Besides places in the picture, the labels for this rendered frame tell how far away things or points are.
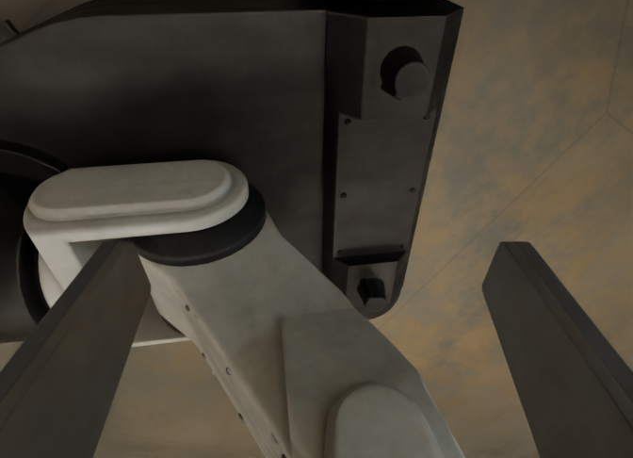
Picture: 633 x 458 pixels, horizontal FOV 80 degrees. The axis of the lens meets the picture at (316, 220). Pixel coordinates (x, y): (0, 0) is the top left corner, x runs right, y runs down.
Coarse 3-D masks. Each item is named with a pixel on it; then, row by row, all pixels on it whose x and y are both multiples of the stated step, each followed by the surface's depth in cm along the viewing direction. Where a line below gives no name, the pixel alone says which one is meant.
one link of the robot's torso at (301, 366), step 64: (256, 192) 42; (192, 256) 35; (256, 256) 36; (192, 320) 35; (256, 320) 31; (320, 320) 30; (256, 384) 27; (320, 384) 23; (384, 384) 22; (320, 448) 20; (384, 448) 19; (448, 448) 20
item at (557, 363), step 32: (512, 256) 10; (512, 288) 10; (544, 288) 9; (512, 320) 10; (544, 320) 8; (576, 320) 8; (512, 352) 10; (544, 352) 8; (576, 352) 7; (608, 352) 7; (544, 384) 8; (576, 384) 7; (608, 384) 7; (544, 416) 8; (576, 416) 7; (608, 416) 7; (544, 448) 8; (576, 448) 7; (608, 448) 7
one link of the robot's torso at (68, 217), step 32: (192, 160) 40; (64, 192) 36; (96, 192) 36; (128, 192) 36; (160, 192) 36; (192, 192) 36; (224, 192) 37; (32, 224) 34; (64, 224) 34; (96, 224) 34; (128, 224) 34; (160, 224) 34; (192, 224) 34; (64, 256) 35; (64, 288) 36; (160, 320) 46
